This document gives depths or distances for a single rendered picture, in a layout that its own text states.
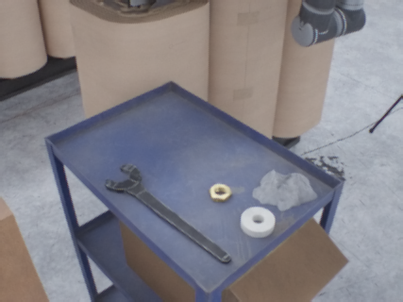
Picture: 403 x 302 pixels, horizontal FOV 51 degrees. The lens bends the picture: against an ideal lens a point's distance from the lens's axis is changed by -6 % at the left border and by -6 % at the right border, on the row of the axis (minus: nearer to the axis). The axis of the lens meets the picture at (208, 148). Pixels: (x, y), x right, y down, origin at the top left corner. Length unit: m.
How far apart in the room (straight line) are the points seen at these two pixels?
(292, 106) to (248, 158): 1.14
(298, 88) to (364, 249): 0.83
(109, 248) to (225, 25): 0.90
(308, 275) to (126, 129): 0.61
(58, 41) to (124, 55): 1.81
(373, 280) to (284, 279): 1.12
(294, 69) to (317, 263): 1.27
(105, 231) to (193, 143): 0.47
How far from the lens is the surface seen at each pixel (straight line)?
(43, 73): 3.37
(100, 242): 1.44
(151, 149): 1.16
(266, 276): 0.97
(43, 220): 2.28
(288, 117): 2.28
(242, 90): 1.82
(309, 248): 1.05
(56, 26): 3.17
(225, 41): 1.71
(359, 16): 1.58
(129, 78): 1.46
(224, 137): 1.20
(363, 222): 2.29
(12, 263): 1.09
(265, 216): 0.96
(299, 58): 2.12
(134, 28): 1.38
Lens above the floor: 1.59
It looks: 38 degrees down
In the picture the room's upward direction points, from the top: 1 degrees clockwise
